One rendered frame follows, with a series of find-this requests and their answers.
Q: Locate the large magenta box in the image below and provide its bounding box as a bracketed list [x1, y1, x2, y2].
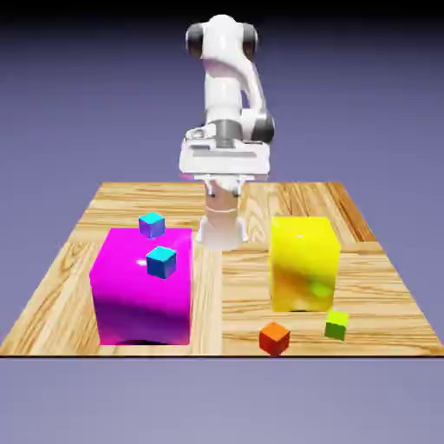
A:
[88, 226, 193, 347]

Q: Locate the small green cube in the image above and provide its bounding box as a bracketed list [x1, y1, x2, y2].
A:
[323, 309, 350, 342]

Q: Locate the small orange cube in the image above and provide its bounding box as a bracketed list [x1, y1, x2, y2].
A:
[258, 321, 291, 357]

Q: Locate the small cyan cube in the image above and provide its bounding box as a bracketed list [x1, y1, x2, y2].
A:
[145, 245, 178, 280]
[138, 211, 167, 240]

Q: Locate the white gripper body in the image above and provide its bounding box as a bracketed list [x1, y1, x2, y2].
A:
[178, 139, 271, 182]

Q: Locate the large yellow box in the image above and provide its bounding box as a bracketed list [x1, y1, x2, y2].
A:
[269, 216, 342, 313]

